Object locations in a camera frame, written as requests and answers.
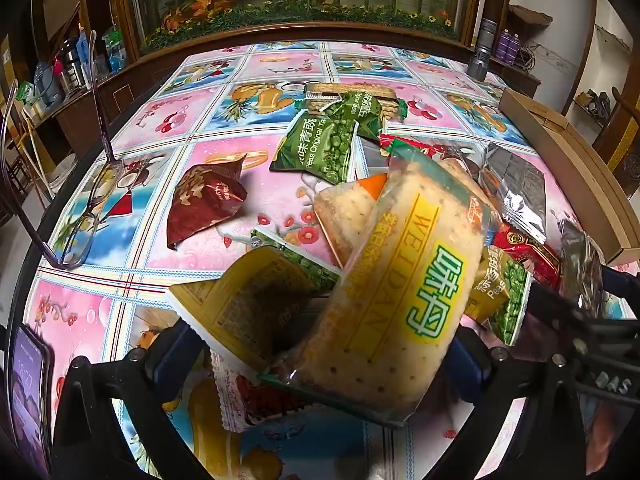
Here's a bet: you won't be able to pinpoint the brown wooden wall shelf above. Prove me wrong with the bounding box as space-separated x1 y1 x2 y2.
507 4 553 28

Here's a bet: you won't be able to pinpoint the wooden chair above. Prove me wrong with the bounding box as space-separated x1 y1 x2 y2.
592 87 640 196

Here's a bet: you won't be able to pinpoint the wooden side cabinet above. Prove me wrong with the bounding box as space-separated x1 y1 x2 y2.
492 57 543 98

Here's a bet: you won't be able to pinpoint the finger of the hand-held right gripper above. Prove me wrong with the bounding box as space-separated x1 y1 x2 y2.
599 264 640 306
525 282 640 361

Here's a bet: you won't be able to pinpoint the white plastic bucket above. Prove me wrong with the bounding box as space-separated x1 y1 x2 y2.
47 152 78 198

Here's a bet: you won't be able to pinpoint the blue green packet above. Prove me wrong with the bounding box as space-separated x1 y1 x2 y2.
102 30 126 73

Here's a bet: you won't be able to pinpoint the red packet with figure print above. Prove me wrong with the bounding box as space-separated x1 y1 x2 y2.
378 134 473 166

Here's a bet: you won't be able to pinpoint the red candy packet gold label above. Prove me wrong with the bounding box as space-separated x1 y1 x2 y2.
487 220 561 291

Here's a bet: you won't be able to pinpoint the yellow green pea packet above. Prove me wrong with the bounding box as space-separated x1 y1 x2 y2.
462 245 532 346

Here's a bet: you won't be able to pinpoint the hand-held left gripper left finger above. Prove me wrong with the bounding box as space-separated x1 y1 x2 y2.
52 322 211 480

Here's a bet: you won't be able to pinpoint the clear cracker packet yellow label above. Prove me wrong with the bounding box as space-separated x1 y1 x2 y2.
260 152 501 428

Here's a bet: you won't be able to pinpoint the smartphone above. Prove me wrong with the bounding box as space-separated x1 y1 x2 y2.
7 322 56 478

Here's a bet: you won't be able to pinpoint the white red candy wrapper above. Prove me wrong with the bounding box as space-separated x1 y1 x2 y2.
210 347 311 433

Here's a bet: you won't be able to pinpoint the green wrapped cracker pack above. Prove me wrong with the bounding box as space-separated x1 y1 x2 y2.
302 82 408 121

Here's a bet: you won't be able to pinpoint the eyeglasses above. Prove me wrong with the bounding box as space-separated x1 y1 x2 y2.
0 30 126 271

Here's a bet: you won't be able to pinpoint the maroon snack packet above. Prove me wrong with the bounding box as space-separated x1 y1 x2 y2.
165 152 249 251

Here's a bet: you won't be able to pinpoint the silver foil packet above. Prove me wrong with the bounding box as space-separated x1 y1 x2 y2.
477 142 548 243
557 220 606 318

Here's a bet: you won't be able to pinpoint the grey flashlight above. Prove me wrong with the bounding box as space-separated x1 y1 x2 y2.
467 17 501 81

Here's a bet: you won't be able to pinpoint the large green pea packet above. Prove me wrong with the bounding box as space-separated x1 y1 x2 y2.
269 110 358 185

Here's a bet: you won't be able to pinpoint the printed tablecloth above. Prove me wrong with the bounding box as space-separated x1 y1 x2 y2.
20 40 631 480

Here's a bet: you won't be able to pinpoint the green white pea packet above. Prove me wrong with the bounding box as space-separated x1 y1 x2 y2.
250 227 356 293

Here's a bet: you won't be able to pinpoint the orange cracker packet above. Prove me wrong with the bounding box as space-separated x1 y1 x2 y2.
312 172 388 266

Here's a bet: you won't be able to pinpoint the yellow snack packet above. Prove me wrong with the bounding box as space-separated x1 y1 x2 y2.
165 247 326 376

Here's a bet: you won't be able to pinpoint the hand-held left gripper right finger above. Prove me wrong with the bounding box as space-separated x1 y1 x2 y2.
445 335 591 480

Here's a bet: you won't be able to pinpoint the cardboard box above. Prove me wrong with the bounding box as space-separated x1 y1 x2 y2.
497 87 640 266

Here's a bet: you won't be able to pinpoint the small green snack packet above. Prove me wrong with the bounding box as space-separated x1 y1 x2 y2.
320 91 383 138

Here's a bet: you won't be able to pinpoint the steel thermos flask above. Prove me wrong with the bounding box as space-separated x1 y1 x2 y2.
60 42 86 93

